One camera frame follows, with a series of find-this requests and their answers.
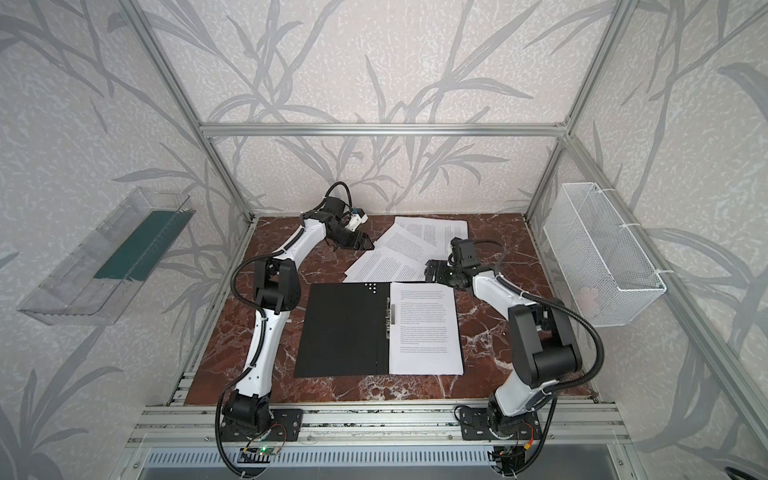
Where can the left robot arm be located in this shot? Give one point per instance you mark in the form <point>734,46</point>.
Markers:
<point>269,284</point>

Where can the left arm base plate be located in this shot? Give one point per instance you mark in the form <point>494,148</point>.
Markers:
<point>285,427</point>

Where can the metal folder clip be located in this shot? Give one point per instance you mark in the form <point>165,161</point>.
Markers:
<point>390,318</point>

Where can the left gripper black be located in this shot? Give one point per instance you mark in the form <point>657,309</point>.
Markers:
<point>347,234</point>

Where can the aluminium frame horizontal bar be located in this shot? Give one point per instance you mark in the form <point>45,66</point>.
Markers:
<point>384,129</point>

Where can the printed sheet under pile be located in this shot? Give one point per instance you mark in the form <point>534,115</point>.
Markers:
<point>400,240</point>

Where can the clear plastic wall tray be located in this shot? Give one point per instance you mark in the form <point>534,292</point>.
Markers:
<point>94,285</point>

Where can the printed sheet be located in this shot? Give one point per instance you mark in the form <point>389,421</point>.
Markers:
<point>400,240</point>
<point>424,334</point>
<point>384,265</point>
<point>437,232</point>

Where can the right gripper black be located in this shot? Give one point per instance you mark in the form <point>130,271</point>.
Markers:
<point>440,273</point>

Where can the white wire mesh basket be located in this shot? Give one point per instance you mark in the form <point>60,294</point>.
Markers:
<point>610,277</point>

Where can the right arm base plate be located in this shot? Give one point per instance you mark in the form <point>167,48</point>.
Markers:
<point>487,424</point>

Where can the folder white cover black inside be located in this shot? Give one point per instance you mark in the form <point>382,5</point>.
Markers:
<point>344,331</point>

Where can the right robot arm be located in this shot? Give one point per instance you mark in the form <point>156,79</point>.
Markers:
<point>544,349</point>

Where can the aluminium front rail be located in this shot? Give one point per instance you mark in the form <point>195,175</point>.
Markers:
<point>408,423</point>

